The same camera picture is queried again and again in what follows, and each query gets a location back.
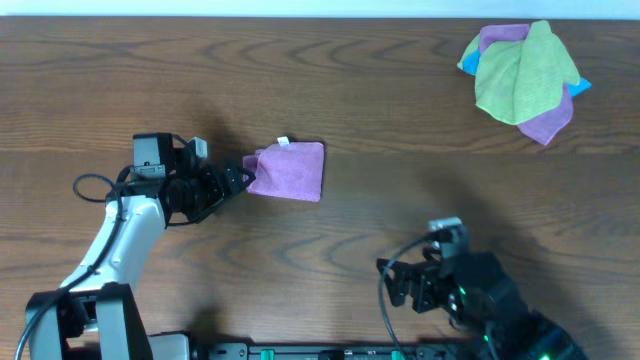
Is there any purple microfiber cloth with tag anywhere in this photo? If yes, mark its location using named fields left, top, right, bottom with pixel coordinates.
left=242, top=137, right=325, bottom=202

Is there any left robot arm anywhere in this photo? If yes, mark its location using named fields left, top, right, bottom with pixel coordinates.
left=15, top=133, right=255, bottom=359

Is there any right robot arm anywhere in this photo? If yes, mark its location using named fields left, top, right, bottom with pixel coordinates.
left=376, top=225, right=586, bottom=360

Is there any green microfiber cloth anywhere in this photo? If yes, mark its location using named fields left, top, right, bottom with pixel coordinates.
left=456, top=19, right=582, bottom=126

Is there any blue microfiber cloth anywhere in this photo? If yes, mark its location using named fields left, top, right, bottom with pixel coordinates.
left=458, top=49, right=592, bottom=97

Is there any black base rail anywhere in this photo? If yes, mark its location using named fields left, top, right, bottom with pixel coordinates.
left=188, top=342, right=476, bottom=360

